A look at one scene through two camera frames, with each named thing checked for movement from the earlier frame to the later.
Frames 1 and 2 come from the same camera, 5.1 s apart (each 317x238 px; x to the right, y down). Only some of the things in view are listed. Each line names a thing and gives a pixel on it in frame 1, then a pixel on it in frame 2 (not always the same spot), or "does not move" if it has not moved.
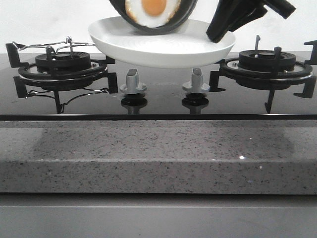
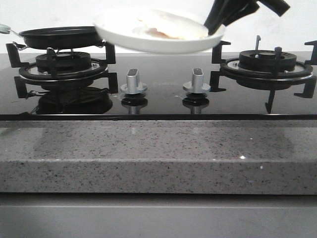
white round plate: [183, 46] → [155, 30]
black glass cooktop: [280, 86] does not move
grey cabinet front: [43, 215] does not move
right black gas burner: [263, 60] does not move
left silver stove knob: [132, 86] does not move
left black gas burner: [60, 61] does not move
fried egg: [152, 13] → [168, 25]
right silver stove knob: [196, 85] does not move
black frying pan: [187, 10] → [58, 38]
